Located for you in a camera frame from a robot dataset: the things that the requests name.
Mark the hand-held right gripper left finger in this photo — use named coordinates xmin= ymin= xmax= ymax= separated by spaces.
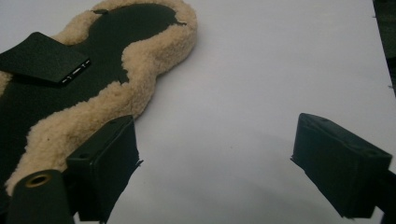
xmin=64 ymin=115 xmax=144 ymax=224

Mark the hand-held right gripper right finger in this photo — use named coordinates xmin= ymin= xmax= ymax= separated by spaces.
xmin=290 ymin=112 xmax=393 ymax=219

